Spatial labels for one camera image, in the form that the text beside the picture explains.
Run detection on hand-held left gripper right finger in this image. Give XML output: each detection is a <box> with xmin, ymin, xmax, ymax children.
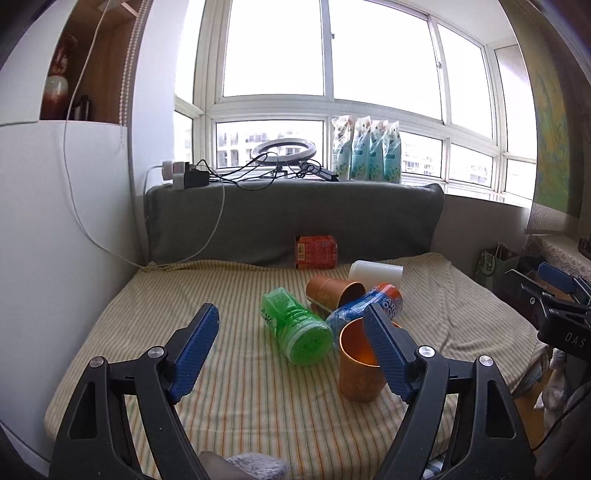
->
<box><xmin>362</xmin><ymin>304</ymin><xmax>539</xmax><ymax>480</ymax></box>

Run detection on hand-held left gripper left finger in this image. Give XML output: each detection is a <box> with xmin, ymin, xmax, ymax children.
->
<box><xmin>48</xmin><ymin>302</ymin><xmax>221</xmax><ymax>480</ymax></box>

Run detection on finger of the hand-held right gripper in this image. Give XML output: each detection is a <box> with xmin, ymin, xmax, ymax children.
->
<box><xmin>537</xmin><ymin>261</ymin><xmax>591</xmax><ymax>306</ymax></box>
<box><xmin>503</xmin><ymin>269</ymin><xmax>557</xmax><ymax>329</ymax></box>

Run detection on green plastic bottle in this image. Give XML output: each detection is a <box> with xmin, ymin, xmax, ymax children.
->
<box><xmin>260</xmin><ymin>287</ymin><xmax>334</xmax><ymax>367</ymax></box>

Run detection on copper cup with orange inside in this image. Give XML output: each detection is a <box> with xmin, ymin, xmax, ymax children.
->
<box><xmin>338</xmin><ymin>318</ymin><xmax>402</xmax><ymax>403</ymax></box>

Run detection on white cup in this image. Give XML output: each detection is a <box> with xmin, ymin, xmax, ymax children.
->
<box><xmin>348</xmin><ymin>260</ymin><xmax>404</xmax><ymax>292</ymax></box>

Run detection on copper cup with dark inside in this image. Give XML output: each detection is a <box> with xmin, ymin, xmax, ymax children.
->
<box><xmin>305</xmin><ymin>275</ymin><xmax>366</xmax><ymax>315</ymax></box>

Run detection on lace cloth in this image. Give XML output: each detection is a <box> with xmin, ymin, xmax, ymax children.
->
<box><xmin>525</xmin><ymin>234</ymin><xmax>591</xmax><ymax>278</ymax></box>

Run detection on green paper bag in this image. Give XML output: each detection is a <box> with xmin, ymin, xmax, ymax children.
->
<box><xmin>475</xmin><ymin>244</ymin><xmax>520</xmax><ymax>295</ymax></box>

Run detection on striped bed sheet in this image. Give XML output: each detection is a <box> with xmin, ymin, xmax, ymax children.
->
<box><xmin>44</xmin><ymin>252</ymin><xmax>549</xmax><ymax>480</ymax></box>

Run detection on grey fuzzy cloth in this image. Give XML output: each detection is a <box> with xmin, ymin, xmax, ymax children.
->
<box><xmin>198</xmin><ymin>451</ymin><xmax>290</xmax><ymax>480</ymax></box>

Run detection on red snack can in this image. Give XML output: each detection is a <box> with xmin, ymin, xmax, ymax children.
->
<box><xmin>294</xmin><ymin>234</ymin><xmax>339</xmax><ymax>271</ymax></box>

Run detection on grey headboard cushion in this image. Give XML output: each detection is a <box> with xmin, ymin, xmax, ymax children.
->
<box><xmin>145</xmin><ymin>182</ymin><xmax>445</xmax><ymax>269</ymax></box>

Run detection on white power strip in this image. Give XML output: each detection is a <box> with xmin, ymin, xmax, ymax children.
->
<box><xmin>159</xmin><ymin>160</ymin><xmax>192</xmax><ymax>190</ymax></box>

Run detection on teal and white bag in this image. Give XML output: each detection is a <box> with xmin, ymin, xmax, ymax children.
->
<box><xmin>383</xmin><ymin>121</ymin><xmax>402</xmax><ymax>184</ymax></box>
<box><xmin>351</xmin><ymin>116</ymin><xmax>374</xmax><ymax>182</ymax></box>
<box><xmin>332</xmin><ymin>115</ymin><xmax>356</xmax><ymax>181</ymax></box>
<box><xmin>369</xmin><ymin>119</ymin><xmax>389</xmax><ymax>182</ymax></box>

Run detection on black phone holder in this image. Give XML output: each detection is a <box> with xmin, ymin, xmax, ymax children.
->
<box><xmin>299</xmin><ymin>161</ymin><xmax>341</xmax><ymax>182</ymax></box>

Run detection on red and white vase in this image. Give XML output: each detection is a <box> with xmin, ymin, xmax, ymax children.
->
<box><xmin>44</xmin><ymin>36</ymin><xmax>77</xmax><ymax>121</ymax></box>

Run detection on wooden shelf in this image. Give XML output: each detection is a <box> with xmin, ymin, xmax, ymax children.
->
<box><xmin>39</xmin><ymin>0</ymin><xmax>145</xmax><ymax>126</ymax></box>

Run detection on wall map poster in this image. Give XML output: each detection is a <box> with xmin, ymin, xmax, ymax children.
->
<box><xmin>501</xmin><ymin>0</ymin><xmax>583</xmax><ymax>234</ymax></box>

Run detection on black cables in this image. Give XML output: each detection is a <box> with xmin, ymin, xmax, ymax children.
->
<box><xmin>198</xmin><ymin>157</ymin><xmax>324</xmax><ymax>189</ymax></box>

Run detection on ring light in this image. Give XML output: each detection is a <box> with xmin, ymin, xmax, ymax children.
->
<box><xmin>250</xmin><ymin>138</ymin><xmax>318</xmax><ymax>178</ymax></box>

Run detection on white cable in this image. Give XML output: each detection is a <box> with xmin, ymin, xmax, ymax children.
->
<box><xmin>63</xmin><ymin>0</ymin><xmax>227</xmax><ymax>271</ymax></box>

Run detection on white window frame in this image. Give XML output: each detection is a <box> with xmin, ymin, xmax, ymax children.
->
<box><xmin>173</xmin><ymin>0</ymin><xmax>539</xmax><ymax>208</ymax></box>

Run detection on beaded blind cord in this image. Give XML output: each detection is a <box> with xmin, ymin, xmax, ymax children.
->
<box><xmin>117</xmin><ymin>0</ymin><xmax>151</xmax><ymax>147</ymax></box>

